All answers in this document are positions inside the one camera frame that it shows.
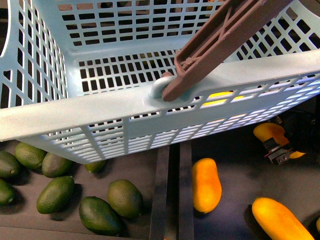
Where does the green avocado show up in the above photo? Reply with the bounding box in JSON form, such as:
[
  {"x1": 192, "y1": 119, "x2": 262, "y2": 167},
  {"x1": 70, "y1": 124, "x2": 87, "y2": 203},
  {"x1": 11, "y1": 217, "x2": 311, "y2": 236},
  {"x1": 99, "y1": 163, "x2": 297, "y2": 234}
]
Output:
[
  {"x1": 0, "y1": 179, "x2": 16, "y2": 206},
  {"x1": 36, "y1": 175, "x2": 75, "y2": 214},
  {"x1": 78, "y1": 196, "x2": 123, "y2": 236},
  {"x1": 0, "y1": 151, "x2": 21, "y2": 179},
  {"x1": 14, "y1": 142, "x2": 47, "y2": 170},
  {"x1": 107, "y1": 179, "x2": 144, "y2": 219},
  {"x1": 41, "y1": 152, "x2": 73, "y2": 178}
]

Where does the brown basket handle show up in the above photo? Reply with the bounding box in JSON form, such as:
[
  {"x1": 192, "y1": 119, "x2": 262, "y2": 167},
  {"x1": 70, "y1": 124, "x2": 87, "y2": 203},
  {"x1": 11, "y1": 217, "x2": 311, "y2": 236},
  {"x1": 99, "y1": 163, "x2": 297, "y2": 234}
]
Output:
[{"x1": 162, "y1": 0, "x2": 291, "y2": 102}]

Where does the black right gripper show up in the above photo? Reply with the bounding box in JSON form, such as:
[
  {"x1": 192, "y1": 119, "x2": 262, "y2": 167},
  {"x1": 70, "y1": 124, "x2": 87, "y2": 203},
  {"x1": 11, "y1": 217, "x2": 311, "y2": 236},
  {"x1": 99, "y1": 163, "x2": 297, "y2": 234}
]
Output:
[{"x1": 262, "y1": 109, "x2": 320, "y2": 165}]

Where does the light blue plastic basket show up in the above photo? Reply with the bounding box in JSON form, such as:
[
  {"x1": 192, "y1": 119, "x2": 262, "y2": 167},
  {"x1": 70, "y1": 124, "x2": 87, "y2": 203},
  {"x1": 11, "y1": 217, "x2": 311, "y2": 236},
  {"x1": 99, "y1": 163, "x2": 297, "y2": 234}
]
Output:
[{"x1": 0, "y1": 0, "x2": 320, "y2": 164}]

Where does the yellow orange mango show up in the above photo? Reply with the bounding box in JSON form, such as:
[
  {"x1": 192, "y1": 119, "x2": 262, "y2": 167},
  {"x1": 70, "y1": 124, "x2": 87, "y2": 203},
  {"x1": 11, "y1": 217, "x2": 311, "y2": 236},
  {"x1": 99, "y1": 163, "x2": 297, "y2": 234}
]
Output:
[
  {"x1": 252, "y1": 197, "x2": 314, "y2": 240},
  {"x1": 253, "y1": 122, "x2": 305, "y2": 165},
  {"x1": 192, "y1": 158, "x2": 222, "y2": 214}
]

